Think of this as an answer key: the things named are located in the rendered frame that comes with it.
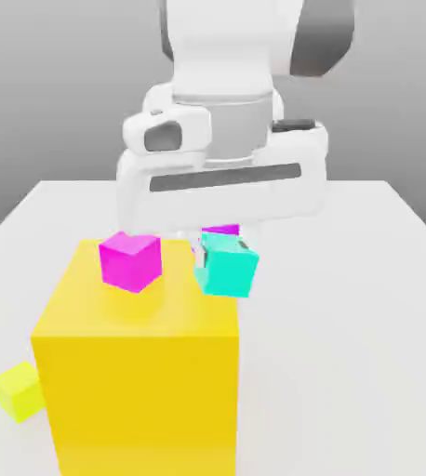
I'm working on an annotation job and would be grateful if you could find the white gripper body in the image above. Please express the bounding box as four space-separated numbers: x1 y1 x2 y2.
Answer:
115 126 330 238

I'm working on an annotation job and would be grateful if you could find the small cyan cube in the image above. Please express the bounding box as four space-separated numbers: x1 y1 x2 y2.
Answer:
193 231 261 299

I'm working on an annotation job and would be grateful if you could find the small magenta cube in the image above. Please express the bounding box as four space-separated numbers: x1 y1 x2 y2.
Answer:
200 223 241 238
98 230 163 295

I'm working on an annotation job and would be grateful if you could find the small yellow-green cube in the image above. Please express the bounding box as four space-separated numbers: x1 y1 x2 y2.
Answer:
0 360 47 425

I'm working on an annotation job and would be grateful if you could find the large yellow box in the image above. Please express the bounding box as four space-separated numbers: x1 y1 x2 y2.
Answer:
30 237 241 476

